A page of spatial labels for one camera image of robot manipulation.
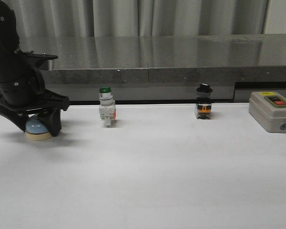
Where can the grey curtain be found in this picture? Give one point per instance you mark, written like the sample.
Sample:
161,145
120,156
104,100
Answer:
105,18

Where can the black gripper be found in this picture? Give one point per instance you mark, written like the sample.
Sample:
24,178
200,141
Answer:
22,88

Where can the black selector switch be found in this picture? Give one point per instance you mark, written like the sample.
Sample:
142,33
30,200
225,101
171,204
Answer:
203,101

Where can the blue and cream desk bell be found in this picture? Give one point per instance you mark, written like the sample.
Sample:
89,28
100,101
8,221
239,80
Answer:
35,130

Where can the grey push button control box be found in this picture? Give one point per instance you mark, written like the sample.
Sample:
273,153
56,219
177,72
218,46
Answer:
269,110

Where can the green pushbutton switch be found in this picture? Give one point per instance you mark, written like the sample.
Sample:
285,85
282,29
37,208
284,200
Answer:
107,107

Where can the grey granite counter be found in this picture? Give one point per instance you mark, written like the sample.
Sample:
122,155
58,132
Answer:
156,69

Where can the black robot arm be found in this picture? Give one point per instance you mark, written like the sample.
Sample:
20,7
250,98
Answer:
9,42

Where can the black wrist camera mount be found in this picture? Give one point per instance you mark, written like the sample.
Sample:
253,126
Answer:
40,61

